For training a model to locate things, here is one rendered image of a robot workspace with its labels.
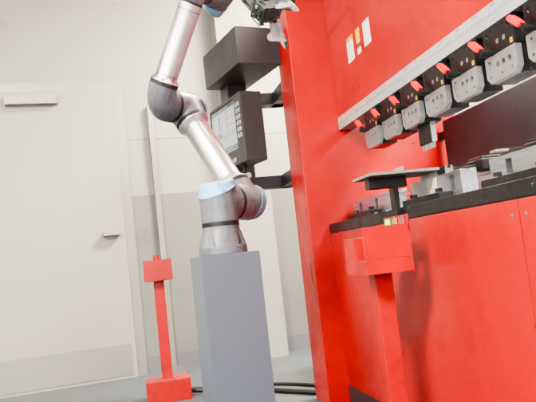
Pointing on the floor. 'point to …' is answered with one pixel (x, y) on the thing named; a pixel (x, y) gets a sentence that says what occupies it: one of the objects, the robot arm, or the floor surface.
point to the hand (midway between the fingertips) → (294, 29)
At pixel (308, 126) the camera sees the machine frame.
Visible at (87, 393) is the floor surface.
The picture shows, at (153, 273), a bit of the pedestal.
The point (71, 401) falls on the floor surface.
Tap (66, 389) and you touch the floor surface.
